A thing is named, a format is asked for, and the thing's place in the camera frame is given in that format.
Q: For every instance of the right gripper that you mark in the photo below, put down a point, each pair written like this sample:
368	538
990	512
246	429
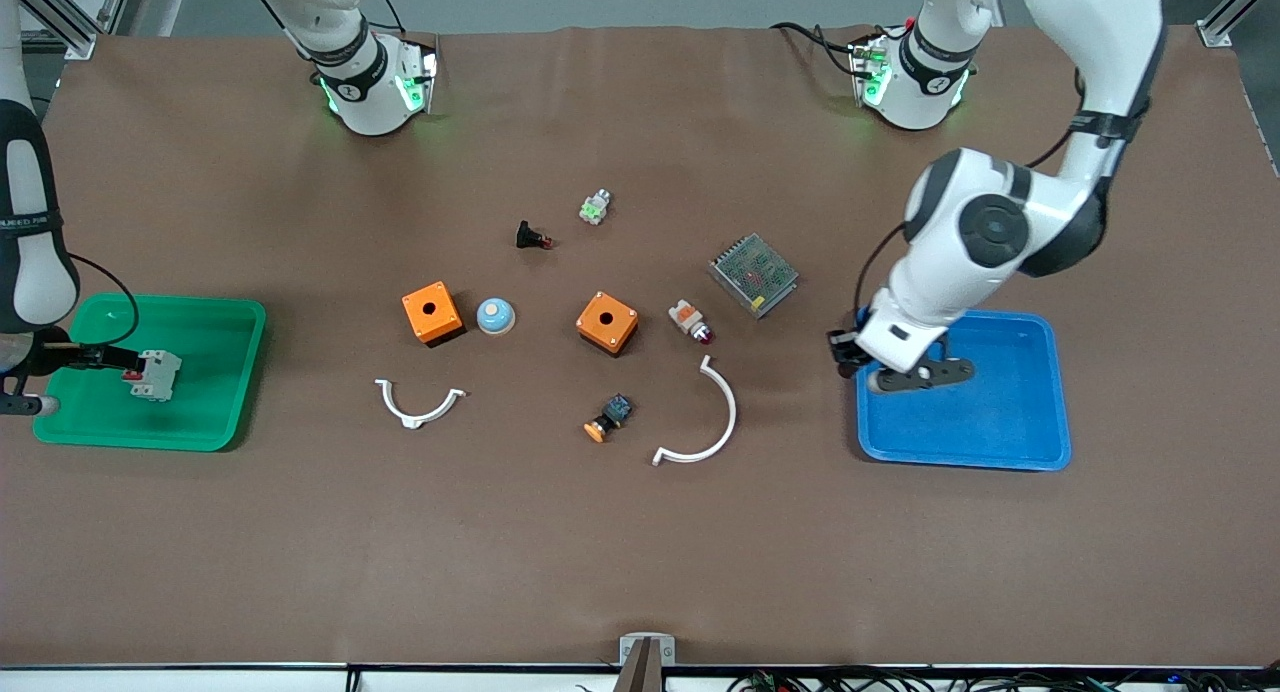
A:
50	358

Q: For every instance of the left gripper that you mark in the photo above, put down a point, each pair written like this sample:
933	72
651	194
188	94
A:
843	350

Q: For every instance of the white circuit breaker red switch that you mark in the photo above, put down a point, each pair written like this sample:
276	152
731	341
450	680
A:
160	380

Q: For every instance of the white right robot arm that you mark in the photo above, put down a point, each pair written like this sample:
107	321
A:
350	72

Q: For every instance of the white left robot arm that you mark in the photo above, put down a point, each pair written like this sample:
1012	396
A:
1000	232

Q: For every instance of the metal mesh power supply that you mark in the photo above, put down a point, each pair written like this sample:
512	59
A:
755	275

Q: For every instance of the green plastic tray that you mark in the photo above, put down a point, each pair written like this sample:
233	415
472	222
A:
200	412

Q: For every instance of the large white curved clamp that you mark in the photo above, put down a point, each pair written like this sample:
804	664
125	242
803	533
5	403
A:
730	412

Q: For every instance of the red pushbutton white orange body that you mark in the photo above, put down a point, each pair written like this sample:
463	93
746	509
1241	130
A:
685	317

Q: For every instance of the blue plastic tray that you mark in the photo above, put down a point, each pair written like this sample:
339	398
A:
1000	422

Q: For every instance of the orange button box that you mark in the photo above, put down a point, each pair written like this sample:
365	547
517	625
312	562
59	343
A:
447	324
617	334

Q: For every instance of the orange pushbutton blue black body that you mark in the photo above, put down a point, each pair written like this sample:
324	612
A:
618	409

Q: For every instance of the small white curved clamp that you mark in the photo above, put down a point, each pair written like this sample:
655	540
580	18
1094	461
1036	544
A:
410	419

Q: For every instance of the black indicator lamp red tip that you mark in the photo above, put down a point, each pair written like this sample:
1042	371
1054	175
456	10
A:
525	235

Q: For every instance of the blue dome buzzer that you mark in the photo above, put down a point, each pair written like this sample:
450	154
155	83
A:
495	317

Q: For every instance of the green white switch block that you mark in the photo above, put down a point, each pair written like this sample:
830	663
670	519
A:
595	209

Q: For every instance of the aluminium frame profile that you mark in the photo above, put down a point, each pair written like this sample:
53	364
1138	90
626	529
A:
65	27
1222	22

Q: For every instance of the metal table edge bracket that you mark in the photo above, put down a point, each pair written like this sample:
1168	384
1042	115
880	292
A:
647	652

